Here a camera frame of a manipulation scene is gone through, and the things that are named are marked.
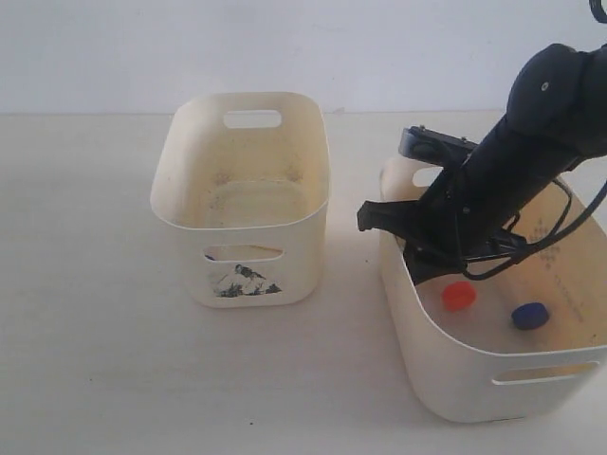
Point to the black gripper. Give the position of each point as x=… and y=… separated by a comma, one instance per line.
x=440, y=217

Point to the cream plastic bin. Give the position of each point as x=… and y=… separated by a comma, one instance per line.
x=473, y=365
x=245, y=178

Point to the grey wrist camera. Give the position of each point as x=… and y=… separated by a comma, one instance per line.
x=431, y=147

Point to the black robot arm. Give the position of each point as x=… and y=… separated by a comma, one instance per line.
x=555, y=119

